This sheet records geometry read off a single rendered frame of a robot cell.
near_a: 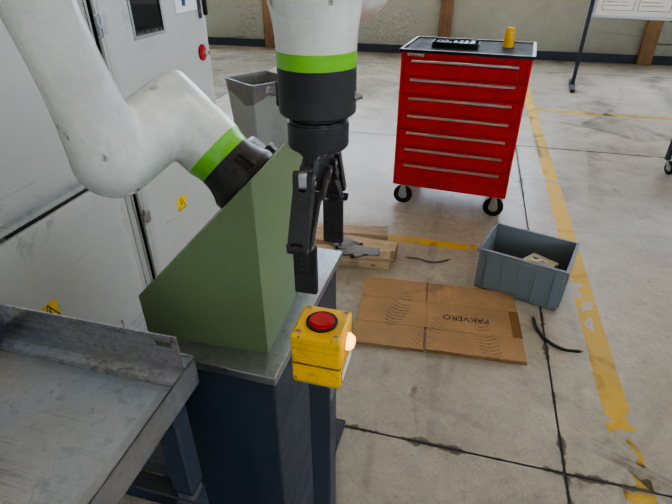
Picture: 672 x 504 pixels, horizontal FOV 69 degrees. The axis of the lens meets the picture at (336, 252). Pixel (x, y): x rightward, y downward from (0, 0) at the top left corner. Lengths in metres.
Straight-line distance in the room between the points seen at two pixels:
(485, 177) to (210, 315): 2.31
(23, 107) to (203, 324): 0.74
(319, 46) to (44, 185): 1.05
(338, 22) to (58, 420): 0.62
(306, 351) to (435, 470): 1.02
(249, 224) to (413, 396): 1.24
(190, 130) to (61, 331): 0.40
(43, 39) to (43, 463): 0.55
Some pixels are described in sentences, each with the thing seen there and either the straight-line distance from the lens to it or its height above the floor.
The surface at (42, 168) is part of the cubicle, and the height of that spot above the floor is 0.92.
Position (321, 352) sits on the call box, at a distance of 0.75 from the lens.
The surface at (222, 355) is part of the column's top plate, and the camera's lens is 0.95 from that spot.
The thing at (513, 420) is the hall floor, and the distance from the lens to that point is 1.90.
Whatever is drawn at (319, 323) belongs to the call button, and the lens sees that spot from 0.76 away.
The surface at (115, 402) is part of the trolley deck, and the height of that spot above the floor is 0.85.
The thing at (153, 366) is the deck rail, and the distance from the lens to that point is 0.82.
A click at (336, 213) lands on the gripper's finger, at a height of 1.06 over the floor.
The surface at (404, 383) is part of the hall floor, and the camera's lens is 1.92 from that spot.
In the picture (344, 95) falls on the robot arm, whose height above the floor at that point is 1.25.
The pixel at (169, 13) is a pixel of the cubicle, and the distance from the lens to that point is 1.94.
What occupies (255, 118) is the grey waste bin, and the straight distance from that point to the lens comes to 3.46.
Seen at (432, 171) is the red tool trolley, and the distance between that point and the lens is 3.03.
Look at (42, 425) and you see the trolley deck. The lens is 0.80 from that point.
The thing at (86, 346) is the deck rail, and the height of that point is 0.86.
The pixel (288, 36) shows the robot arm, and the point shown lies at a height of 1.32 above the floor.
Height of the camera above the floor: 1.39
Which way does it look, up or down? 32 degrees down
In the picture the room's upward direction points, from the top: straight up
